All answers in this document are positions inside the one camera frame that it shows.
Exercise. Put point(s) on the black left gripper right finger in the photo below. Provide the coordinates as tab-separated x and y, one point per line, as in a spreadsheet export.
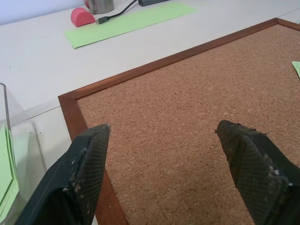
255	173

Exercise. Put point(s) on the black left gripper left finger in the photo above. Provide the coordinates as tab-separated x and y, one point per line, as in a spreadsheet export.
79	178

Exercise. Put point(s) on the wood-framed cork board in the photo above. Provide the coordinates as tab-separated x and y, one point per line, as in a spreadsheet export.
187	98

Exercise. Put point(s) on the green note on board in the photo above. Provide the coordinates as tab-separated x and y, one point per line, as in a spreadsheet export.
296	68

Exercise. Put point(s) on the clear acrylic box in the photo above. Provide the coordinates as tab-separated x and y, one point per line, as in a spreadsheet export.
16	150

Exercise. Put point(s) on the green paper stack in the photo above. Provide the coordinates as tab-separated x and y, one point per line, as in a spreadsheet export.
7	168

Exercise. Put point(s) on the pink half-round block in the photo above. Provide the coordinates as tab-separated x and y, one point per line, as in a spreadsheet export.
80	17

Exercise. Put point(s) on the long green paper strip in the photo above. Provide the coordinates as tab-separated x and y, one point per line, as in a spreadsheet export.
126	23

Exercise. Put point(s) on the silver metal cup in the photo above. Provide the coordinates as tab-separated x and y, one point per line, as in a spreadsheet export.
100	5

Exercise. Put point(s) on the dark flat device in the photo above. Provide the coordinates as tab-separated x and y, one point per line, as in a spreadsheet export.
150	2

